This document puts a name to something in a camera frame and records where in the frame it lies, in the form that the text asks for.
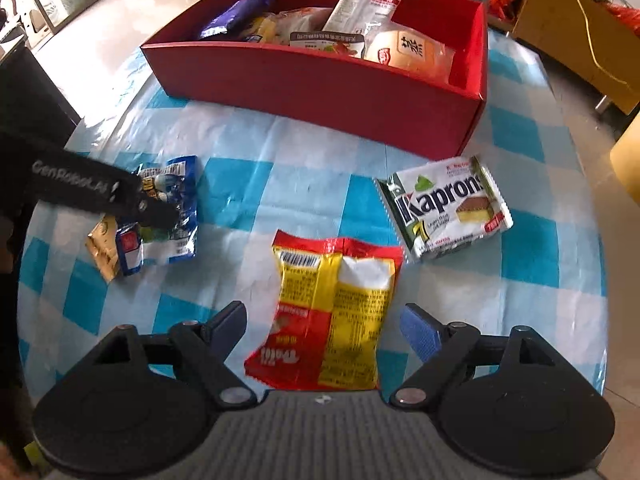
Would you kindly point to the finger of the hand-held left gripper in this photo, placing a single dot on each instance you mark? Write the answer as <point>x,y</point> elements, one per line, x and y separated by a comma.
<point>160,215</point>

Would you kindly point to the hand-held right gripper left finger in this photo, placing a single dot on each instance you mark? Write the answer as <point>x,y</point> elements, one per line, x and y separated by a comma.
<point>229,325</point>

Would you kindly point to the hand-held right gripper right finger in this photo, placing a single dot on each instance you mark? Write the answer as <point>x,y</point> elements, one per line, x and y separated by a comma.
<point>419,332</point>

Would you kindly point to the blue snack packet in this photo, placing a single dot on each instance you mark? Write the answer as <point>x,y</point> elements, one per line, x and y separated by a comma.
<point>182,240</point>

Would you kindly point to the red yellow snack packet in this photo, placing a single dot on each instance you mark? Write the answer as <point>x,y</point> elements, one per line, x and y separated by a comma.
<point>325,320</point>

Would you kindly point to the red cardboard box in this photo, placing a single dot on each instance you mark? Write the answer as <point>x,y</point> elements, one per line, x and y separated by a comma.
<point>325,90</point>

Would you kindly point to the clear yellow cake packet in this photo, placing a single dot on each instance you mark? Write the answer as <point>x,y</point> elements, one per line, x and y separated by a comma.
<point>262,30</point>

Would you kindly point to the purple wafer packet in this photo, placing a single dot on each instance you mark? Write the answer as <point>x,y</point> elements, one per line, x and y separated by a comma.
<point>235,15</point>

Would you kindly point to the clear round bun packet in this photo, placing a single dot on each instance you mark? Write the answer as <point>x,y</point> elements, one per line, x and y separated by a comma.
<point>400,52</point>

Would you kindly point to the small blue red packet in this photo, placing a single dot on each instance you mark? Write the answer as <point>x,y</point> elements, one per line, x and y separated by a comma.
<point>130,255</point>

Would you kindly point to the gold snack packet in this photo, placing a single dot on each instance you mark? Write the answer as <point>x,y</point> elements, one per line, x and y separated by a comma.
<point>102,250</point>

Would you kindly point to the dark cabinet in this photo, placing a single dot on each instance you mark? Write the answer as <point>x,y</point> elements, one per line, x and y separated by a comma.
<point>30,100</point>

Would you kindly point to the white green cake packet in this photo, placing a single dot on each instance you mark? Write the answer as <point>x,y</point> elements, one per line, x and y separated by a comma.
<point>445,210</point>

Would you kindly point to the blue white checked tablecloth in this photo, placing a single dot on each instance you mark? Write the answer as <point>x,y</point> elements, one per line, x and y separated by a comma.
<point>300,180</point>

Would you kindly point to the white chair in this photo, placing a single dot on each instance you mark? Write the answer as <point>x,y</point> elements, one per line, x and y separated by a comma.
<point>15,12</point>

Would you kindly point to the white bread picture packet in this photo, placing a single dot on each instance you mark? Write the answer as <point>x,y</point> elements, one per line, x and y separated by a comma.
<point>320,40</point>

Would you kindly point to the long white red packet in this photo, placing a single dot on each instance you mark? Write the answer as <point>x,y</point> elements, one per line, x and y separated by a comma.
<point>360,5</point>

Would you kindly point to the wooden cabinet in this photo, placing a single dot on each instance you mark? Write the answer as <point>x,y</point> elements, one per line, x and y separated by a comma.
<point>565,35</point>

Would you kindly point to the red plastic bag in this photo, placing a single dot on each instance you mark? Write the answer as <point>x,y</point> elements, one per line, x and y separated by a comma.
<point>622,17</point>
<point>505,2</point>

